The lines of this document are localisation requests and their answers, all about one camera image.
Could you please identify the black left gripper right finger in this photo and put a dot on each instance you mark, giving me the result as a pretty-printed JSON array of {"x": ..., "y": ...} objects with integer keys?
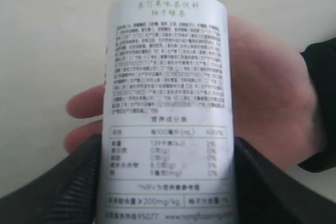
[{"x": 266, "y": 194}]

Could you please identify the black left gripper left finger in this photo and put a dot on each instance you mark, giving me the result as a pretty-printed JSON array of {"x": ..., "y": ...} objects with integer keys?
[{"x": 67, "y": 193}]

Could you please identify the white-label clear tea bottle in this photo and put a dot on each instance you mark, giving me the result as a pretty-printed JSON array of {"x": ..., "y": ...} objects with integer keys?
[{"x": 167, "y": 151}]

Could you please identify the black sleeved forearm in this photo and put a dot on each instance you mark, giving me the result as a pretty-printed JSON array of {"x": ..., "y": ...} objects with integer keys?
[{"x": 320, "y": 61}]

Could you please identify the person's open hand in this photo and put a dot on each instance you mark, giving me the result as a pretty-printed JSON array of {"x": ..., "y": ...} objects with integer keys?
[{"x": 275, "y": 105}]

